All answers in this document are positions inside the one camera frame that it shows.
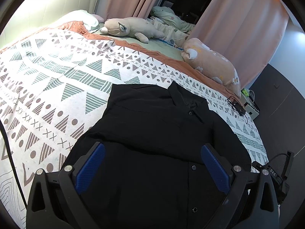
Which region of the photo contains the patterned white bedspread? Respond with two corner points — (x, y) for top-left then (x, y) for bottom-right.
(1, 22), (268, 228)

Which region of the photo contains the peach plush pillow toy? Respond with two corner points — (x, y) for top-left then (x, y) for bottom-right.
(181, 38), (241, 98)

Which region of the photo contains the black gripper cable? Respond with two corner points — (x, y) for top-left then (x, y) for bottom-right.
(0, 119), (29, 210)

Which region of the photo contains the green crumpled bedding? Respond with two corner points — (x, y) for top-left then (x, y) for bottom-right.
(150, 6), (195, 34)

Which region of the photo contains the white pillow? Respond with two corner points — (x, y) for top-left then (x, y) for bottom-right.
(56, 10), (104, 31)

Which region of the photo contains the beige plush animal toy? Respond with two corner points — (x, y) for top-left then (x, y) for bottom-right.
(100, 17), (165, 44)

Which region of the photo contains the white bedside cabinet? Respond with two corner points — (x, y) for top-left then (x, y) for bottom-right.
(240, 88), (259, 120)

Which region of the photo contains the cream padded headboard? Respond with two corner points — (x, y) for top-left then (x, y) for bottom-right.
(2, 0), (97, 38)

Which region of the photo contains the pink curtain right panel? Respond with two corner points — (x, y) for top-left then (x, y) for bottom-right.
(190, 0), (289, 87)

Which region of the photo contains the black long-sleeve shirt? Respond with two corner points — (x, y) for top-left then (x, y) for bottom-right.
(65, 83), (251, 228)

